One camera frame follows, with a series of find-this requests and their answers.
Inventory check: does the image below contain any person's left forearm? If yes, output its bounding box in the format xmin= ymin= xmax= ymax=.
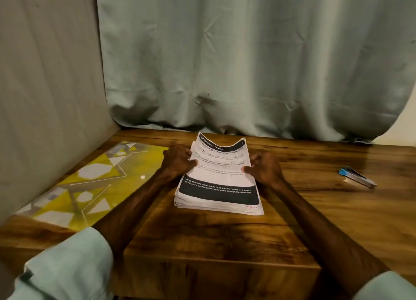
xmin=8 ymin=173 xmax=173 ymax=300

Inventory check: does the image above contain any pale green curtain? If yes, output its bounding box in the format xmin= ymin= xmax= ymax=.
xmin=96 ymin=0 xmax=416 ymax=143

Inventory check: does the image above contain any blue pen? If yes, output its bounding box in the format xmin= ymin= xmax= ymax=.
xmin=337 ymin=166 xmax=378 ymax=190

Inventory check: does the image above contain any person's right forearm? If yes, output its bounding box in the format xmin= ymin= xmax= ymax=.
xmin=270 ymin=182 xmax=416 ymax=300

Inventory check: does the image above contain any person's left hand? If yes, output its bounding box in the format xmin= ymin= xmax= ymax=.
xmin=156 ymin=143 xmax=198 ymax=183

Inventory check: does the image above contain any yellow patterned folder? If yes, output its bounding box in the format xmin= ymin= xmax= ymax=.
xmin=14 ymin=141 xmax=169 ymax=233

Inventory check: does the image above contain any person's right hand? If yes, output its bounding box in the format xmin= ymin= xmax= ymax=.
xmin=242 ymin=151 xmax=287 ymax=192

